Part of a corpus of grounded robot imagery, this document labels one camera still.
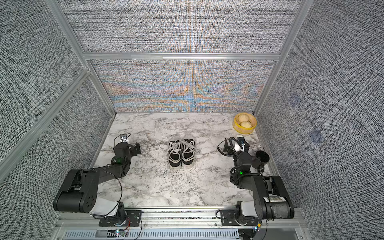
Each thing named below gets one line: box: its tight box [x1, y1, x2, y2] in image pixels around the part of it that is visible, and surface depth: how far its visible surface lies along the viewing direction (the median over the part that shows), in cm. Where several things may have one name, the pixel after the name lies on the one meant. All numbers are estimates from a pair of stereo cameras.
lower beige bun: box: [239, 121, 253, 128], surface depth 108 cm
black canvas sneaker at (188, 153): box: [181, 139, 197, 169], surface depth 91 cm
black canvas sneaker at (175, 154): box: [167, 140, 182, 170], surface depth 90 cm
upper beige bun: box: [237, 113, 250, 122], surface depth 112 cm
